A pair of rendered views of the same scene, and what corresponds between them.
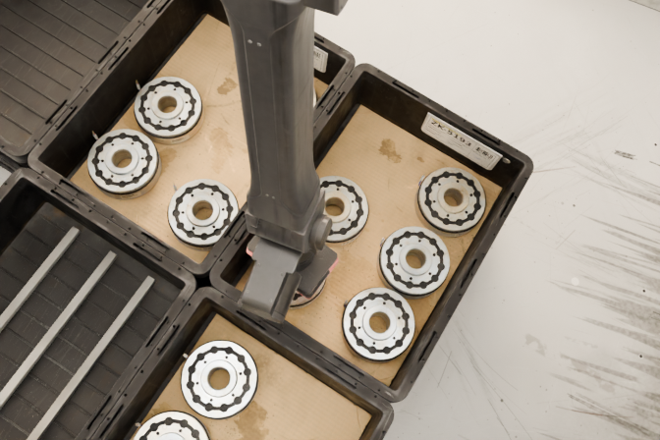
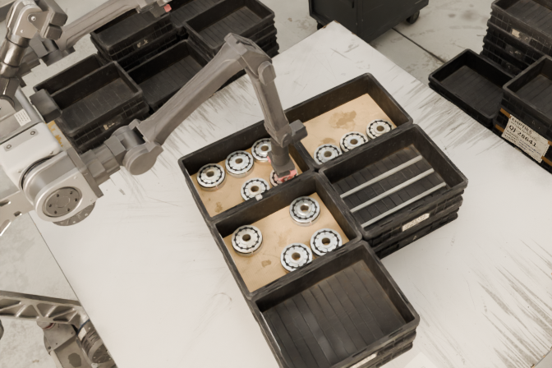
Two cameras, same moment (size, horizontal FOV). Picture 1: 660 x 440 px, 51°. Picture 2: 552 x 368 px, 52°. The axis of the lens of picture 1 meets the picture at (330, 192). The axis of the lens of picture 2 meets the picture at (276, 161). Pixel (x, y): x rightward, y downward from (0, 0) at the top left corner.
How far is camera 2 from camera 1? 1.50 m
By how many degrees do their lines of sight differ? 52
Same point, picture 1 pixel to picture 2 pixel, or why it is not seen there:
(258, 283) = (297, 126)
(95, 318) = (363, 196)
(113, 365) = (363, 179)
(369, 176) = (232, 201)
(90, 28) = (312, 321)
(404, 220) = (232, 181)
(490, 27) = (123, 270)
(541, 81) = (125, 235)
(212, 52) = (263, 282)
